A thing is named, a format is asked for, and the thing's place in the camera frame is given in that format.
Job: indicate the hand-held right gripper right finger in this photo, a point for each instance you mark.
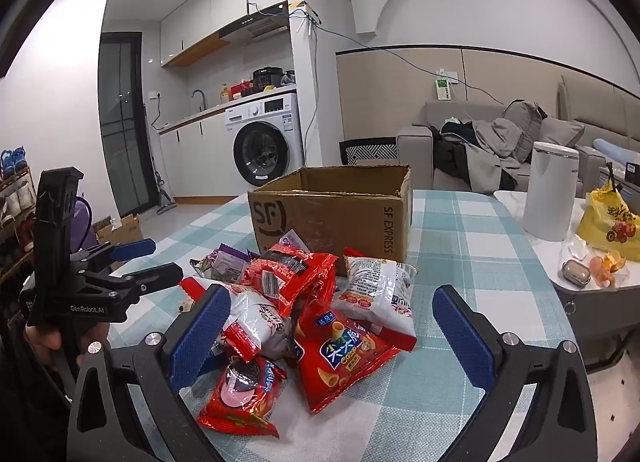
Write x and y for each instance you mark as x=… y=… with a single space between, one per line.
x=462 y=337

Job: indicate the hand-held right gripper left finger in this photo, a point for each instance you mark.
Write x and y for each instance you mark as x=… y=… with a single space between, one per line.
x=200 y=337

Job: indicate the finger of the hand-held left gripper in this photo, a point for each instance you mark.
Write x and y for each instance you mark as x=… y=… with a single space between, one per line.
x=155 y=274
x=132 y=248

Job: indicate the white and red snack packet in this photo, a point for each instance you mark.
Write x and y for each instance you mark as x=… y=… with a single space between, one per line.
x=250 y=312

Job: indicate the red cookie packet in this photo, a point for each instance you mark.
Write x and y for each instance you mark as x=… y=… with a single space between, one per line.
x=240 y=397

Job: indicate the white packet with red base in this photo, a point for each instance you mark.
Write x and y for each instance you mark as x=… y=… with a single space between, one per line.
x=375 y=292

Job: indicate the red packet with black label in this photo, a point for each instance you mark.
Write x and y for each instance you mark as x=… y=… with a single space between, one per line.
x=285 y=274

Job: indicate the red cone snack packet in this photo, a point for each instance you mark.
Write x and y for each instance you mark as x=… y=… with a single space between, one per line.
x=340 y=367

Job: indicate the white purple snack packet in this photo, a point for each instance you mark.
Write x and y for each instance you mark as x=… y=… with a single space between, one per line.
x=295 y=241

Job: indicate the brown cardboard box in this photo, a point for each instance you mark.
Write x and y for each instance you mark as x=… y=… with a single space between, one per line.
x=325 y=222

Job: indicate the person's left hand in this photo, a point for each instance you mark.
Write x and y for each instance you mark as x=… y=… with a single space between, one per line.
x=45 y=339

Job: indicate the small cardboard floor box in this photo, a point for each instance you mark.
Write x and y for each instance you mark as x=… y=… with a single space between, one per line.
x=127 y=232

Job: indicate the purple bag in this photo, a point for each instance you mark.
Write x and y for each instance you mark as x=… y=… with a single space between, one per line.
x=82 y=227

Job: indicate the shoe rack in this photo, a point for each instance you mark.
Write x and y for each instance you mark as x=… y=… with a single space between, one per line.
x=15 y=222

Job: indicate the floor mop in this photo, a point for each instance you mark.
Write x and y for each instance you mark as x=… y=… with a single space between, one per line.
x=162 y=199

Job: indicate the green checked tablecloth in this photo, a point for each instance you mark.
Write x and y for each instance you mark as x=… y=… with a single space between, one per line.
x=475 y=252

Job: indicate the blue shoes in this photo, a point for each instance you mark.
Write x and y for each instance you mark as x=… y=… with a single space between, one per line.
x=12 y=159

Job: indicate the white side table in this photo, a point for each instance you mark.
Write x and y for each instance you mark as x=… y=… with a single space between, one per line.
x=535 y=252

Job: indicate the dark glass door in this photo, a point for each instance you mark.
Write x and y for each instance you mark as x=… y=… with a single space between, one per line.
x=120 y=132

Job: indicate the white lower kitchen cabinets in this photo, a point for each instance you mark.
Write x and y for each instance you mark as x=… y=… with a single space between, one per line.
x=200 y=152

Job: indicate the white kitchen cabinets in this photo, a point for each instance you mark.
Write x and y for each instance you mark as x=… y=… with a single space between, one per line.
x=210 y=7
x=200 y=152

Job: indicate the small metal tin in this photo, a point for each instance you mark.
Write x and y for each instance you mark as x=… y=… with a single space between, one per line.
x=575 y=272

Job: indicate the crumpled white tissue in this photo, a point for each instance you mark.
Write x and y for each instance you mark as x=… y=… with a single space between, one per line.
x=575 y=247

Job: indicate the kitchen faucet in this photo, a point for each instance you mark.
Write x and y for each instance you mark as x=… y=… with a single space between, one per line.
x=203 y=103

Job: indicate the orange peels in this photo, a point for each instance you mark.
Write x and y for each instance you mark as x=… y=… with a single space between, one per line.
x=607 y=264

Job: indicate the white washing machine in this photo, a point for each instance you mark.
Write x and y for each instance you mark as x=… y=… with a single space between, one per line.
x=265 y=152

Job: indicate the white cylindrical bin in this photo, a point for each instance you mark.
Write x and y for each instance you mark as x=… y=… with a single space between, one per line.
x=550 y=192

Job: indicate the yellow soap bottle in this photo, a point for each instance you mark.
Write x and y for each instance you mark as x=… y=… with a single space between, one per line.
x=224 y=94

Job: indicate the yellow plastic bag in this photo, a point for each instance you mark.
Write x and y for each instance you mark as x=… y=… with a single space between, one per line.
x=607 y=222

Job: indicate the black jacket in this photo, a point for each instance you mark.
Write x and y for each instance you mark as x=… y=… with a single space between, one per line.
x=450 y=152

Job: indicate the grey clothes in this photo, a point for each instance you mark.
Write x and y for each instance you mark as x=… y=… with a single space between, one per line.
x=492 y=152

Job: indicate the grey sofa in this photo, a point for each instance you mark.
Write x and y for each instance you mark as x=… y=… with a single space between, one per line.
x=412 y=152

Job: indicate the red box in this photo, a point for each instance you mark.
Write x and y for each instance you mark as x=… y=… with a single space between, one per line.
x=242 y=89

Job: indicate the black patterned chair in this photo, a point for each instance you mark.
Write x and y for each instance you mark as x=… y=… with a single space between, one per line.
x=367 y=151

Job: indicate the black rice cooker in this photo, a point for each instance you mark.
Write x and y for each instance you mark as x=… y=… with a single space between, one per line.
x=267 y=78

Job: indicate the mint green cloth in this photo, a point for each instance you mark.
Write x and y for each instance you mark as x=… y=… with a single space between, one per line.
x=452 y=120

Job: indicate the dark grey pillow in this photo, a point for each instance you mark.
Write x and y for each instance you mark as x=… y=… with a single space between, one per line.
x=525 y=122

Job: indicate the light grey pillow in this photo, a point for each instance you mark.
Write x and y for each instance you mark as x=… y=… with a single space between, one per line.
x=562 y=134

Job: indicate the light blue pillow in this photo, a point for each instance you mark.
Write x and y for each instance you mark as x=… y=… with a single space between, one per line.
x=607 y=149

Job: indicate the black device on stand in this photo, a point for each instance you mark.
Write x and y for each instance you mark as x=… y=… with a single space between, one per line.
x=631 y=166

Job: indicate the white upper kitchen cabinets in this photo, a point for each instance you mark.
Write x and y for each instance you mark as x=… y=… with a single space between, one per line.
x=210 y=7

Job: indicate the range hood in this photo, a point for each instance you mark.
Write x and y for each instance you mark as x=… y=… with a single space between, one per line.
x=255 y=24

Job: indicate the white power strip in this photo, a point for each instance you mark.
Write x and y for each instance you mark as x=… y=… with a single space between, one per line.
x=312 y=16

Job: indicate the white wall remote control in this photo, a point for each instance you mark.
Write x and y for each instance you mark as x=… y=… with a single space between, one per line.
x=444 y=87

